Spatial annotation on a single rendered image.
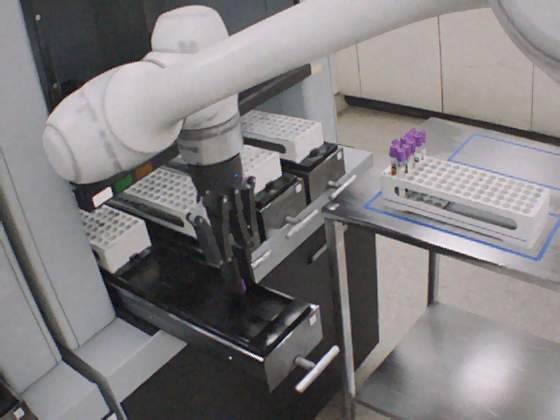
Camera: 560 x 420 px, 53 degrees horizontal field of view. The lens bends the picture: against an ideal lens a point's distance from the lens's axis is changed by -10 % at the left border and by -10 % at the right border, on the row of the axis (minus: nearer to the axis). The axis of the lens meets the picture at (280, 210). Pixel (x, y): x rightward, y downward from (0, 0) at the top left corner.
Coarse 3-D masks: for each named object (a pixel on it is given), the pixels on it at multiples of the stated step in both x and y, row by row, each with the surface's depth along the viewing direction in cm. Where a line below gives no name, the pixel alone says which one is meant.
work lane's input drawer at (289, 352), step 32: (160, 256) 108; (128, 288) 101; (160, 288) 100; (192, 288) 99; (224, 288) 98; (256, 288) 96; (160, 320) 96; (192, 320) 92; (224, 320) 92; (256, 320) 91; (288, 320) 88; (320, 320) 93; (224, 352) 88; (256, 352) 85; (288, 352) 87
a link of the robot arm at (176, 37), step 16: (160, 16) 73; (176, 16) 71; (192, 16) 71; (208, 16) 72; (160, 32) 72; (176, 32) 71; (192, 32) 71; (208, 32) 72; (224, 32) 74; (160, 48) 72; (176, 48) 71; (192, 48) 71; (160, 64) 70; (208, 112) 75; (224, 112) 78; (192, 128) 78
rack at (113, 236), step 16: (112, 208) 113; (96, 224) 109; (112, 224) 109; (128, 224) 107; (144, 224) 107; (96, 240) 104; (112, 240) 103; (128, 240) 105; (144, 240) 108; (96, 256) 110; (112, 256) 102; (128, 256) 105; (112, 272) 104
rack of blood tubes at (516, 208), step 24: (432, 168) 108; (456, 168) 106; (384, 192) 108; (408, 192) 107; (432, 192) 101; (456, 192) 100; (480, 192) 99; (504, 192) 98; (528, 192) 96; (432, 216) 103; (456, 216) 100; (480, 216) 102; (504, 216) 93; (528, 216) 90; (504, 240) 95; (528, 240) 92
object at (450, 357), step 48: (432, 144) 127; (480, 144) 125; (528, 144) 122; (336, 240) 114; (432, 240) 99; (480, 240) 97; (336, 288) 121; (432, 288) 163; (336, 336) 129; (432, 336) 153; (480, 336) 150; (528, 336) 146; (384, 384) 142; (432, 384) 139; (480, 384) 136; (528, 384) 133
